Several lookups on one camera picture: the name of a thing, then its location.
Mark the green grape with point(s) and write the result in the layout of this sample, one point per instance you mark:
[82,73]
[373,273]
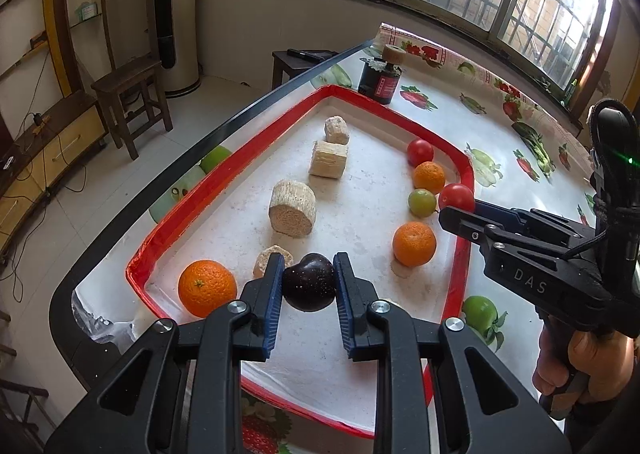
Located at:
[421,202]

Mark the dark wooden frame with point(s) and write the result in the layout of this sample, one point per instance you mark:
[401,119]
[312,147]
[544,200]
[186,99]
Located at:
[22,384]

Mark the round cork stopper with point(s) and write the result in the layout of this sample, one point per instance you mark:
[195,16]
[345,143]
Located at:
[392,54]

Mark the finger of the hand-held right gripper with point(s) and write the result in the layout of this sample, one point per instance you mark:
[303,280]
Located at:
[465,224]
[505,214]

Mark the black jar with red label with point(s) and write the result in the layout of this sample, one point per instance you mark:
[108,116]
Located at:
[378,81]

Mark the small dark side table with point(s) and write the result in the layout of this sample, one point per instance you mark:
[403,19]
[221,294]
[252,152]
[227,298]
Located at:
[300,64]

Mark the red rimmed white tray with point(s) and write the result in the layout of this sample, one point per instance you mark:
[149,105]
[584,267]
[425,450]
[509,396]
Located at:
[360,173]

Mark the black remote control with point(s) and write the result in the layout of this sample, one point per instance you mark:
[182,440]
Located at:
[306,52]

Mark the large beige cork block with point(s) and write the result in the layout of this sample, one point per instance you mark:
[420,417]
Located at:
[292,209]

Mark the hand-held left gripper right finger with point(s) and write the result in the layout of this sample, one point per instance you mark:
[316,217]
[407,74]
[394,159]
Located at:
[345,306]

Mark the red tomato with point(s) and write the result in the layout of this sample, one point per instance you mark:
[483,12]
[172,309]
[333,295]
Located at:
[420,152]
[457,196]

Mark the person's right hand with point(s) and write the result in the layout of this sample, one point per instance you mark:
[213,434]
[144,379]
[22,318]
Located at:
[600,369]

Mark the wall shelf unit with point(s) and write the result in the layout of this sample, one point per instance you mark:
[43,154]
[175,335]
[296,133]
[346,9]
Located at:
[50,8]

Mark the dark wooden stool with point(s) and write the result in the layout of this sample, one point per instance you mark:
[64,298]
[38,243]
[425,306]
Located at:
[132,93]

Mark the green bottle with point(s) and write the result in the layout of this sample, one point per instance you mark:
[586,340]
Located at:
[570,91]

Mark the tall black and beige column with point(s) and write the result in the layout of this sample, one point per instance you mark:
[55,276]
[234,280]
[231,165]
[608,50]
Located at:
[172,18]

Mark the low yellow wooden cabinet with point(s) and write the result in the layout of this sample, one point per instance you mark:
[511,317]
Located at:
[45,153]

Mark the dark purple plum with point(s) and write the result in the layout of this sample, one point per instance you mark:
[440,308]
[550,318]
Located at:
[309,286]

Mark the small orange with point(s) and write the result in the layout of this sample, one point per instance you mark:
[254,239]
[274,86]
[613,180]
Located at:
[428,177]

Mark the small beige cork block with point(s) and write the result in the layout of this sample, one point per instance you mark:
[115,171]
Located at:
[265,261]

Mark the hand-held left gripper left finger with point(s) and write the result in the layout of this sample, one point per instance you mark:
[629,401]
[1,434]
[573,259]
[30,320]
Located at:
[271,306]

